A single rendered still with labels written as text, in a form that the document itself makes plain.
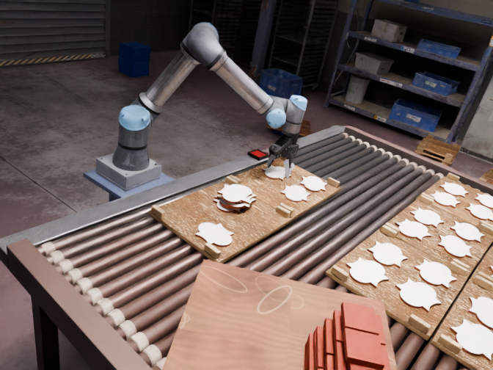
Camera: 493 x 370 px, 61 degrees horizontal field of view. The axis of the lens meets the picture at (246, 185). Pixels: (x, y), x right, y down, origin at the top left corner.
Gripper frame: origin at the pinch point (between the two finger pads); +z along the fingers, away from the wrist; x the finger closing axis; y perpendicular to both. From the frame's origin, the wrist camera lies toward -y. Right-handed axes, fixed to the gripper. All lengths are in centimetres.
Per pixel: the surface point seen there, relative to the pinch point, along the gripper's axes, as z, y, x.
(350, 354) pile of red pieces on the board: -21, -93, -76
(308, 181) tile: -0.5, 5.6, -13.8
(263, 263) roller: 5, -53, -34
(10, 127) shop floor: 94, 17, 293
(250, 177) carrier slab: 1.4, -13.2, 4.7
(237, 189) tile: -3.2, -35.3, -5.0
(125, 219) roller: 7, -73, 12
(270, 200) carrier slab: 1.8, -21.2, -12.3
